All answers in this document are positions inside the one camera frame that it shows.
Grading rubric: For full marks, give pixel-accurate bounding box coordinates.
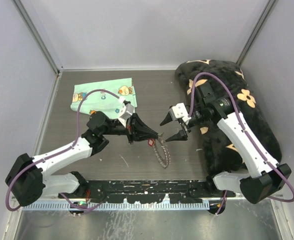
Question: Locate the aluminium frame post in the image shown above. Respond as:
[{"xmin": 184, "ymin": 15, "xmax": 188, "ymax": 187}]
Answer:
[
  {"xmin": 236, "ymin": 0, "xmax": 278, "ymax": 66},
  {"xmin": 12, "ymin": 0, "xmax": 63, "ymax": 75}
]

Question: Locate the right aluminium frame post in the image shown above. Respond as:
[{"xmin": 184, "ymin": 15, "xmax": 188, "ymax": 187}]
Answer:
[{"xmin": 236, "ymin": 0, "xmax": 278, "ymax": 66}]

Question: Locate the left aluminium frame post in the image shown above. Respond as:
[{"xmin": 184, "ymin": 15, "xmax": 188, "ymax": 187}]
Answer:
[{"xmin": 12, "ymin": 0, "xmax": 63, "ymax": 75}]

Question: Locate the white slotted cable duct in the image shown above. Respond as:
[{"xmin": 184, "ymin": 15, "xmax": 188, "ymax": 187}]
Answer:
[{"xmin": 22, "ymin": 200, "xmax": 210, "ymax": 211}]

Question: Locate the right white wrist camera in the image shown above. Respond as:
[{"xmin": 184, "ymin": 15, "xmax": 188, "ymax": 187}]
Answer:
[{"xmin": 169, "ymin": 102, "xmax": 191, "ymax": 124}]

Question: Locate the metal keyring disc with rings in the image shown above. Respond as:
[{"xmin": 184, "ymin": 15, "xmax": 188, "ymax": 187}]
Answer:
[{"xmin": 151, "ymin": 133, "xmax": 171, "ymax": 169}]

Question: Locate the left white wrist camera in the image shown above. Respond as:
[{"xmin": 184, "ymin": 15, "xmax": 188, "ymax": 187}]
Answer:
[{"xmin": 117, "ymin": 101, "xmax": 135, "ymax": 127}]

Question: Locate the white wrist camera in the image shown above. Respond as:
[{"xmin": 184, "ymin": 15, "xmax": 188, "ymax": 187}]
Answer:
[
  {"xmin": 169, "ymin": 102, "xmax": 191, "ymax": 124},
  {"xmin": 117, "ymin": 101, "xmax": 135, "ymax": 127}
]

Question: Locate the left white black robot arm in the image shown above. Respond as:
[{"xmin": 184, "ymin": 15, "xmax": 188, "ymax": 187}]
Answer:
[{"xmin": 5, "ymin": 111, "xmax": 159, "ymax": 207}]

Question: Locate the red key tag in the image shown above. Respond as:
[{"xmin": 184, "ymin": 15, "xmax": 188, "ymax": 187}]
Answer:
[{"xmin": 148, "ymin": 139, "xmax": 155, "ymax": 147}]

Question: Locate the black floral plush pillow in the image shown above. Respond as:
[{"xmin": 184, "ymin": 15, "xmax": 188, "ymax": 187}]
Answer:
[{"xmin": 175, "ymin": 59, "xmax": 282, "ymax": 175}]

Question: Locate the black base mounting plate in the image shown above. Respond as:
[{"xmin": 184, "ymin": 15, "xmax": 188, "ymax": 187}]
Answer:
[{"xmin": 66, "ymin": 180, "xmax": 224, "ymax": 204}]

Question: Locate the green cartoon print cloth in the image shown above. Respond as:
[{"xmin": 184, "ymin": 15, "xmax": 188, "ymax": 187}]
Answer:
[{"xmin": 70, "ymin": 78, "xmax": 138, "ymax": 119}]

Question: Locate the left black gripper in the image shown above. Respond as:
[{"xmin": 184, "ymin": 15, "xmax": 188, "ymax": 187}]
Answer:
[{"xmin": 100, "ymin": 112, "xmax": 158, "ymax": 144}]

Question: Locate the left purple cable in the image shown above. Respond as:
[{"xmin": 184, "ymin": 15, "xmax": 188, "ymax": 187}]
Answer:
[{"xmin": 5, "ymin": 89, "xmax": 125, "ymax": 213}]

